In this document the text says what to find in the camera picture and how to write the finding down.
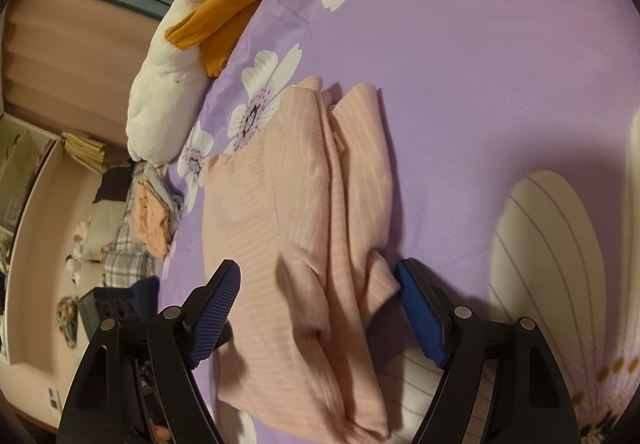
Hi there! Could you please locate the stack of books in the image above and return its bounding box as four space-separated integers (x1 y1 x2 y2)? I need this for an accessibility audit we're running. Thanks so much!
61 132 106 174

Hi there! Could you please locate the white wall shelf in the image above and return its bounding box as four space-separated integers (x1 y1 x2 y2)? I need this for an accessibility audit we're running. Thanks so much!
0 114 56 360

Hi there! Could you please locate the orange folded small garment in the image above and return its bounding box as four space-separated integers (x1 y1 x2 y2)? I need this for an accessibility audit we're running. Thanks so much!
131 180 171 260

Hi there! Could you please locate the purple floral bed sheet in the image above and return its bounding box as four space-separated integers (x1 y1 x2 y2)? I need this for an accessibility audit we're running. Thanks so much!
160 0 639 443

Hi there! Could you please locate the pink striped knit garment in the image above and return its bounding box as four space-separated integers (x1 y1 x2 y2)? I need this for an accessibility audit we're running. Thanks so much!
202 77 398 443

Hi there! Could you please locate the white goose plush toy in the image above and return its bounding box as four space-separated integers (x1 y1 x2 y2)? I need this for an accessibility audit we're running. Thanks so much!
126 0 262 164

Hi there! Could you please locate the plaid blanket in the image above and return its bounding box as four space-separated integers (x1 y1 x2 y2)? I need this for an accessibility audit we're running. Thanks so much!
100 163 166 290

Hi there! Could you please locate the grey folded garment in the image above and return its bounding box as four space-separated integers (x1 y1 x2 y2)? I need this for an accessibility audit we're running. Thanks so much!
134 161 182 233

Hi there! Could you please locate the beige curtain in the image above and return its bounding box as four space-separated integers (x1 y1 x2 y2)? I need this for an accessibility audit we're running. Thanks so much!
1 0 172 146

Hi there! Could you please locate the dark cloth on sofa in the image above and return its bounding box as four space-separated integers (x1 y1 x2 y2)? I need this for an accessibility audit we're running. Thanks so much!
93 164 134 204

